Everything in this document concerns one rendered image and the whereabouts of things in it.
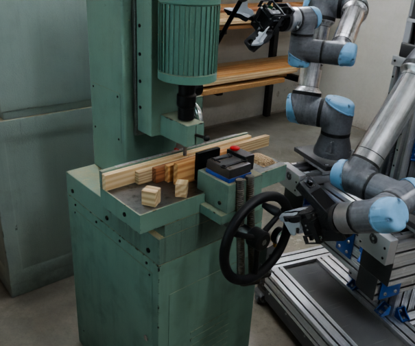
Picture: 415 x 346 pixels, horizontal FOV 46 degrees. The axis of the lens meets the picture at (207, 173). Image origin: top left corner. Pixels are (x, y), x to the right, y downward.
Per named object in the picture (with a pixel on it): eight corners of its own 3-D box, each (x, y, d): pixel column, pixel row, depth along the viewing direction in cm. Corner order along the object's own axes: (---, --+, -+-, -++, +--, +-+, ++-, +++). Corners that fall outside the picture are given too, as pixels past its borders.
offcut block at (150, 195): (160, 201, 137) (160, 187, 135) (155, 207, 134) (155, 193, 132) (147, 198, 138) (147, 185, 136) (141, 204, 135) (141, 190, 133)
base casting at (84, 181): (157, 267, 141) (157, 239, 137) (66, 193, 179) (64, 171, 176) (263, 220, 168) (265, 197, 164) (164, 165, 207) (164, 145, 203)
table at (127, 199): (159, 250, 125) (160, 231, 122) (99, 205, 146) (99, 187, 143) (307, 189, 162) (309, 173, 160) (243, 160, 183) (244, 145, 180)
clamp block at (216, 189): (225, 215, 138) (227, 186, 134) (195, 197, 147) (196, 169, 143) (261, 200, 147) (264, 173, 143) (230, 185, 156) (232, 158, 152)
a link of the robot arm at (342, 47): (372, 13, 191) (351, 77, 159) (344, 10, 195) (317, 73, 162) (377, -17, 184) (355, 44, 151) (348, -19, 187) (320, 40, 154)
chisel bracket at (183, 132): (186, 152, 148) (187, 125, 145) (159, 139, 158) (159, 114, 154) (204, 147, 153) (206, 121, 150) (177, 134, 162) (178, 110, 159)
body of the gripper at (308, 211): (302, 244, 123) (339, 244, 113) (291, 213, 122) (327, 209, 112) (322, 233, 127) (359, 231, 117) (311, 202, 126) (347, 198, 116)
